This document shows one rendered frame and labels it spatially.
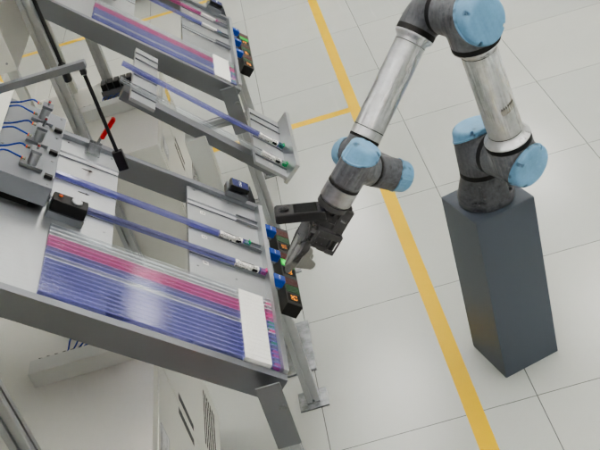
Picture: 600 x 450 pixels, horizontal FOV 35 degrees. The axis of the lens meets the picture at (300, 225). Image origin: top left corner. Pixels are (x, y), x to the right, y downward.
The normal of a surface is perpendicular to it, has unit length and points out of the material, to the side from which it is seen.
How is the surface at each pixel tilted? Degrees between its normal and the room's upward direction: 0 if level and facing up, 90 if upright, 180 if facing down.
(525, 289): 90
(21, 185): 90
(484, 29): 82
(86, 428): 0
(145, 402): 0
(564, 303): 0
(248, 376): 90
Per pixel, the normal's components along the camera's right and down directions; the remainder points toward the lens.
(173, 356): 0.11, 0.52
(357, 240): -0.25, -0.81
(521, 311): 0.38, 0.42
